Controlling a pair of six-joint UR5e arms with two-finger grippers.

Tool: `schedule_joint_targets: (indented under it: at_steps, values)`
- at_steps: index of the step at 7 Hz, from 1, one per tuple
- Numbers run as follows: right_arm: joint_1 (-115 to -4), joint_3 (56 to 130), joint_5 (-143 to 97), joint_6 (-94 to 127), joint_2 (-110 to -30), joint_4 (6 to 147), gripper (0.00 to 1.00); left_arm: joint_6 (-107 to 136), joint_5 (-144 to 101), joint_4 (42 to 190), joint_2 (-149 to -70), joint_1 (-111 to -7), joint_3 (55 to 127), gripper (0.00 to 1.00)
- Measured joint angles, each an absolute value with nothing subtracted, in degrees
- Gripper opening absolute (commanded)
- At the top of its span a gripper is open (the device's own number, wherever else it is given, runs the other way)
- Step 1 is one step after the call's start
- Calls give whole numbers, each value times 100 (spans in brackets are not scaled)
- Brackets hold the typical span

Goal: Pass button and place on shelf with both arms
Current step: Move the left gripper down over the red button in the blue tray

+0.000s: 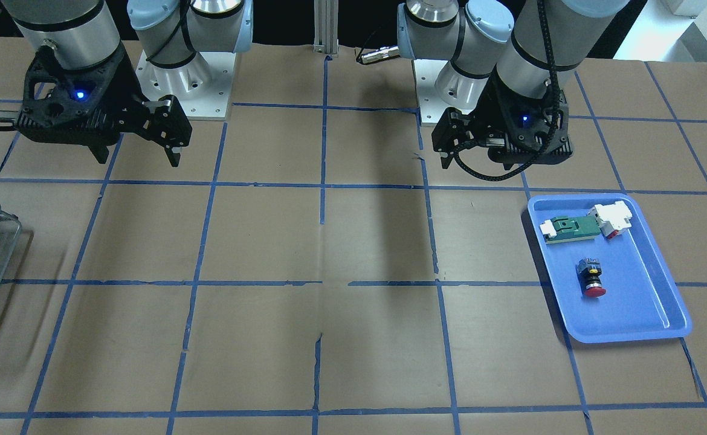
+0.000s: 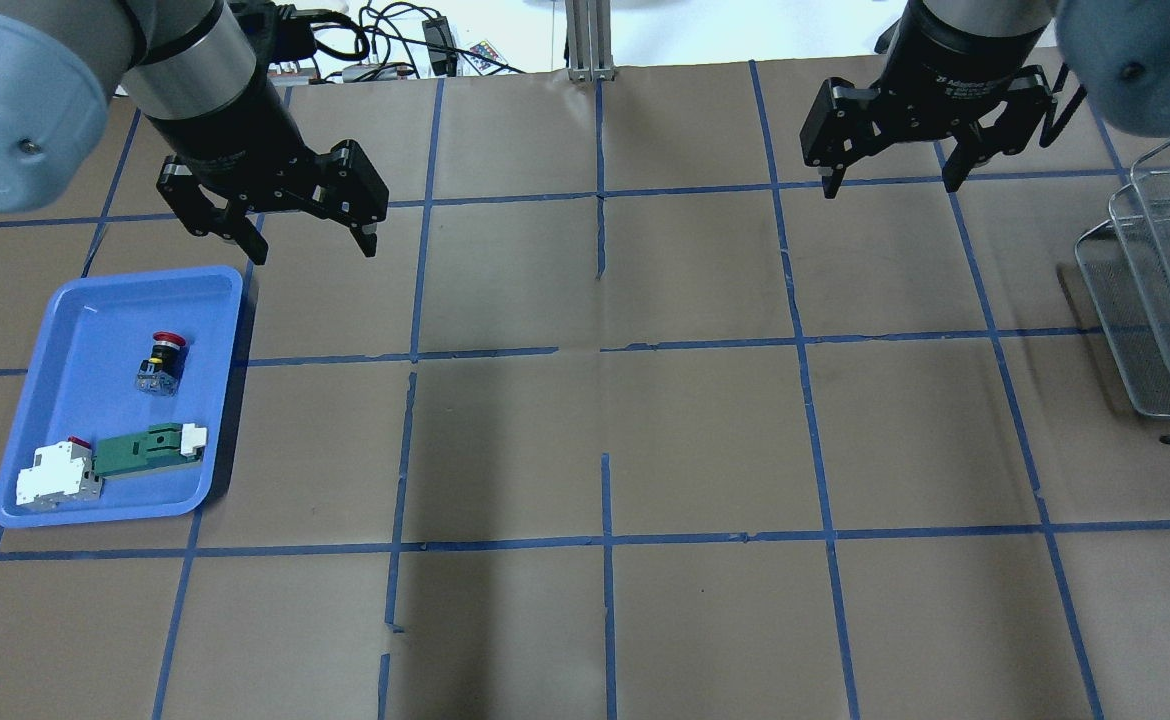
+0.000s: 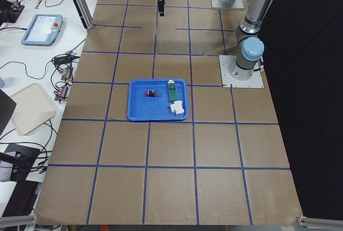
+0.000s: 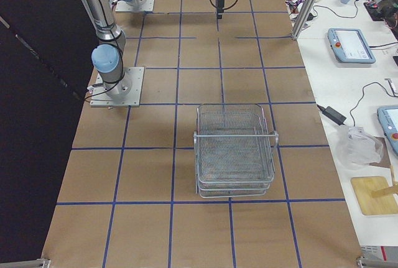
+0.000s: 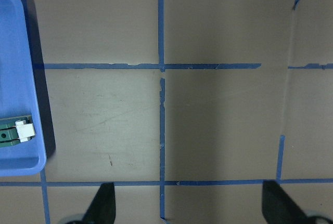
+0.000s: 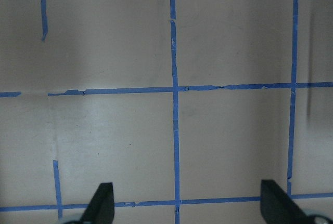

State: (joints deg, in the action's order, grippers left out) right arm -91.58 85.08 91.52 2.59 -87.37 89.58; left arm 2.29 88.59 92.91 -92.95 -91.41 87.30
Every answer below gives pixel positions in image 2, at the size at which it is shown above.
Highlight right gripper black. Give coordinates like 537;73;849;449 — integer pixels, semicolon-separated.
801;40;1055;199

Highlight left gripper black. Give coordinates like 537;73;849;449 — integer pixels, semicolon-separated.
154;119;390;266

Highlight red emergency stop button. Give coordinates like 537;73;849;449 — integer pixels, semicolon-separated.
135;331;188;397

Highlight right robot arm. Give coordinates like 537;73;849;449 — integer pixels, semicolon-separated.
800;1;1170;199

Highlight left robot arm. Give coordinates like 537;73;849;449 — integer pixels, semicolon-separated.
0;1;390;265

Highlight blue plastic tray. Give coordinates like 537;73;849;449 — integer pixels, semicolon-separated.
0;265;245;528

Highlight green terminal block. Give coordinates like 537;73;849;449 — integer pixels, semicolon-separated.
92;423;209;479

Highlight white circuit breaker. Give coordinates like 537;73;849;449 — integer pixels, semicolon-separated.
15;436;102;510

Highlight metal wire mesh shelf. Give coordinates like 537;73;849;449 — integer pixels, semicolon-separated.
1074;140;1170;445

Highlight aluminium frame post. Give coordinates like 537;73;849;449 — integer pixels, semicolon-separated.
565;0;615;85

